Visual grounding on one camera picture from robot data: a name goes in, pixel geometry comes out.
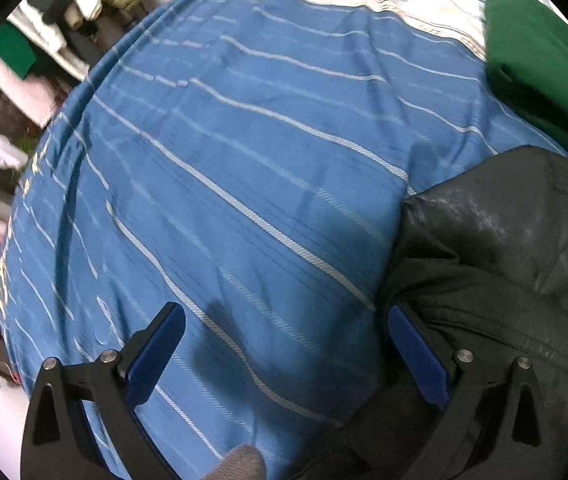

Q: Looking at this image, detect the black leather jacket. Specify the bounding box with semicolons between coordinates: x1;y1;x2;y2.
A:
300;145;568;480

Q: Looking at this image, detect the person's left hand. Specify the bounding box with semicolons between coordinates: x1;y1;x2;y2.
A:
204;443;267;480

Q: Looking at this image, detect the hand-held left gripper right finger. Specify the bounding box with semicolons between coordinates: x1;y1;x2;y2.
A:
388;303;547;480

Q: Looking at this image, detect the green garment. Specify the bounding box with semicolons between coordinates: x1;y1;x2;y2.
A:
481;0;568;171

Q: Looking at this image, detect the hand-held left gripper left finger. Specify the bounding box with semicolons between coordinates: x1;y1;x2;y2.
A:
20;302;187;480

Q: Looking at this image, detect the white fluffy garment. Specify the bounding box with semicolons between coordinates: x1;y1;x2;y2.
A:
59;0;104;31

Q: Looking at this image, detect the green folded cloth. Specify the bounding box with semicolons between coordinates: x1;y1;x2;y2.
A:
0;22;37;81

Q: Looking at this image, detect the blue striped bed sheet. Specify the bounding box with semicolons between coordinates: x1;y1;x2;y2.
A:
0;0;568;480

